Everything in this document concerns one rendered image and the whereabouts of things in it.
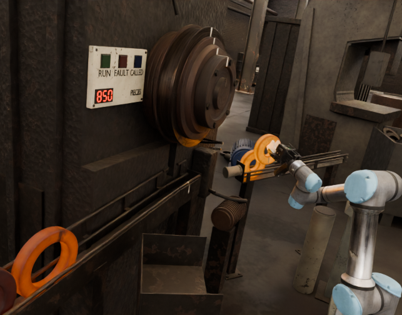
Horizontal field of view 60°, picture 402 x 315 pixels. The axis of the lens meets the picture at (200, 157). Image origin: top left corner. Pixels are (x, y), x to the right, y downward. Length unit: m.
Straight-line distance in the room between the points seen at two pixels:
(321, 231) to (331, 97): 2.16
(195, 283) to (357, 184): 0.66
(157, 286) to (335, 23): 3.38
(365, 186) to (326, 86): 2.73
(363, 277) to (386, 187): 0.33
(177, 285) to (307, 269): 1.18
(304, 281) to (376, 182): 1.03
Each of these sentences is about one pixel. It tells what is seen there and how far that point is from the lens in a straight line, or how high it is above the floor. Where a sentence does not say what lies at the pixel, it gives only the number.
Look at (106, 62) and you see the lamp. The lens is 1.11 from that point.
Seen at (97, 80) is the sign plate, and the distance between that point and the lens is 1.10.
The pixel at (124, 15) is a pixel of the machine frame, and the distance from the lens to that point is 1.20.
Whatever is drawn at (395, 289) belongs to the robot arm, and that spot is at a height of 0.55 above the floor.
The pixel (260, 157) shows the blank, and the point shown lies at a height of 0.79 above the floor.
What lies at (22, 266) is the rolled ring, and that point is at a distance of 0.95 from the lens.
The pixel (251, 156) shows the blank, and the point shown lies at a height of 0.76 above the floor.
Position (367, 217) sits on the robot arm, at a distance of 1.38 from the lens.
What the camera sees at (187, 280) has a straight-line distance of 1.14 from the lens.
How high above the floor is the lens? 1.31
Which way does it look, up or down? 19 degrees down
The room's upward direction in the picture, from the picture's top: 9 degrees clockwise
